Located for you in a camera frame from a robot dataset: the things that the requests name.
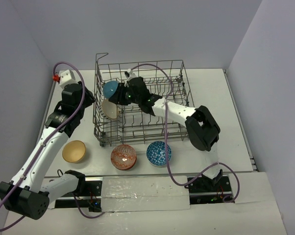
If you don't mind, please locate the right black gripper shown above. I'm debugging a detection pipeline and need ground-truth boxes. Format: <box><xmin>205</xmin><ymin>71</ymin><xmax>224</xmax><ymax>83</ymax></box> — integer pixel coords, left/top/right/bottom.
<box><xmin>108</xmin><ymin>83</ymin><xmax>141</xmax><ymax>106</ymax></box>

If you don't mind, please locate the plain blue bowl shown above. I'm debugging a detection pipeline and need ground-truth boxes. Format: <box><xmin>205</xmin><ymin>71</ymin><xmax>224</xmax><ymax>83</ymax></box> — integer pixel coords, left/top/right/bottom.
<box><xmin>103</xmin><ymin>81</ymin><xmax>119</xmax><ymax>99</ymax></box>

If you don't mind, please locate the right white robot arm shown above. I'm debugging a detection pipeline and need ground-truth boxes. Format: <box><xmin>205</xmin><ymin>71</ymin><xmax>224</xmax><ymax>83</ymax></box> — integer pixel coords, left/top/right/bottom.
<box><xmin>103</xmin><ymin>75</ymin><xmax>221</xmax><ymax>152</ymax></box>

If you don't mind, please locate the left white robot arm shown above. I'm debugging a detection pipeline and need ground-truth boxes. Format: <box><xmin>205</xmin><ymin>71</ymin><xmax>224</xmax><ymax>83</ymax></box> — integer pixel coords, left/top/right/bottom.
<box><xmin>0</xmin><ymin>81</ymin><xmax>95</xmax><ymax>220</ymax></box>

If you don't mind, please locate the yellow bowl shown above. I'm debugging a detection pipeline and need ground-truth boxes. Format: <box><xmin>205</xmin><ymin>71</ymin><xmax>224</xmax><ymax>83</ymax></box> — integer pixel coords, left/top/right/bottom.
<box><xmin>62</xmin><ymin>141</ymin><xmax>86</xmax><ymax>163</ymax></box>

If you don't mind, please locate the red patterned bowl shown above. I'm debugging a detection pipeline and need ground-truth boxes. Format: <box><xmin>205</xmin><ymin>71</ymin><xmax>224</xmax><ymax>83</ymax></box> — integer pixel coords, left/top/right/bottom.
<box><xmin>110</xmin><ymin>144</ymin><xmax>137</xmax><ymax>171</ymax></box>

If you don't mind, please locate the blue patterned bowl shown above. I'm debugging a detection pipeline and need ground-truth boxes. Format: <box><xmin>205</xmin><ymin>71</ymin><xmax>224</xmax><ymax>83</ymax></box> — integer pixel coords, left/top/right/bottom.
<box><xmin>146</xmin><ymin>141</ymin><xmax>167</xmax><ymax>167</ymax></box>

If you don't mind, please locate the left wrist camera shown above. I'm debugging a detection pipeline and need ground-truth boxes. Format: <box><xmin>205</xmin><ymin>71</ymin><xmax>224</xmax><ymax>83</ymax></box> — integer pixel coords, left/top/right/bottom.
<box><xmin>52</xmin><ymin>70</ymin><xmax>77</xmax><ymax>89</ymax></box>

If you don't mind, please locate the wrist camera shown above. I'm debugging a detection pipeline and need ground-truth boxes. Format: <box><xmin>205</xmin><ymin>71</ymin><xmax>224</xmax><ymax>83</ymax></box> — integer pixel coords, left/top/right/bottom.
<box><xmin>124</xmin><ymin>69</ymin><xmax>138</xmax><ymax>83</ymax></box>
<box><xmin>52</xmin><ymin>70</ymin><xmax>77</xmax><ymax>89</ymax></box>

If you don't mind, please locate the grey wire dish rack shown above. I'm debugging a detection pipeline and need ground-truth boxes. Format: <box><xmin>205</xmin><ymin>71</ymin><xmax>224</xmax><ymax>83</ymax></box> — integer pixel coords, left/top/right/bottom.
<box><xmin>93</xmin><ymin>53</ymin><xmax>194</xmax><ymax>147</ymax></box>

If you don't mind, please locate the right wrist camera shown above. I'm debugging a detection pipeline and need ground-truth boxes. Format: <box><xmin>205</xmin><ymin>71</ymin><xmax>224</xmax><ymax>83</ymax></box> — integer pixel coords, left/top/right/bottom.
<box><xmin>124</xmin><ymin>69</ymin><xmax>138</xmax><ymax>83</ymax></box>

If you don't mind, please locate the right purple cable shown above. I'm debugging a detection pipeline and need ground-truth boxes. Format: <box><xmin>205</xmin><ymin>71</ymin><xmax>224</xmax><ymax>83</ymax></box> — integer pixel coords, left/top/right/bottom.
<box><xmin>131</xmin><ymin>64</ymin><xmax>242</xmax><ymax>204</ymax></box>

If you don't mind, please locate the purple cable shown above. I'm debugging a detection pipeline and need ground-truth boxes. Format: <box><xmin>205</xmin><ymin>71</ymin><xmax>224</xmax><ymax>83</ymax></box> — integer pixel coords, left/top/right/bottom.
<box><xmin>0</xmin><ymin>61</ymin><xmax>106</xmax><ymax>232</ymax></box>
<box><xmin>131</xmin><ymin>64</ymin><xmax>242</xmax><ymax>204</ymax></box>

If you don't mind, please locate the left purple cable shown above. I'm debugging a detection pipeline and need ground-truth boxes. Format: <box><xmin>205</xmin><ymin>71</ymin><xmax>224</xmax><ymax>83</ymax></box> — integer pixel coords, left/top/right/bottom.
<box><xmin>0</xmin><ymin>61</ymin><xmax>106</xmax><ymax>232</ymax></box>

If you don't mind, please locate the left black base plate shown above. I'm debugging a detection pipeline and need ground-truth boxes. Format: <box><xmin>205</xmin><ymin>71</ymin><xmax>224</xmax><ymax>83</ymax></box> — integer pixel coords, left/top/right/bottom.
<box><xmin>54</xmin><ymin>178</ymin><xmax>102</xmax><ymax>212</ymax></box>

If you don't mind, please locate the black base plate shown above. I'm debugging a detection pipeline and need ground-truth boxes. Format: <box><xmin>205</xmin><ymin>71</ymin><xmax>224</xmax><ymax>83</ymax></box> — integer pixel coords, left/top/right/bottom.
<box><xmin>185</xmin><ymin>175</ymin><xmax>233</xmax><ymax>205</ymax></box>
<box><xmin>54</xmin><ymin>178</ymin><xmax>102</xmax><ymax>212</ymax></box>

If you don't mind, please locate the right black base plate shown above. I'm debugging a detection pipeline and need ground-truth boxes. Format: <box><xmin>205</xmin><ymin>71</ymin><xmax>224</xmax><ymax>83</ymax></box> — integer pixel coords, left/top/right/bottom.
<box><xmin>185</xmin><ymin>175</ymin><xmax>233</xmax><ymax>205</ymax></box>

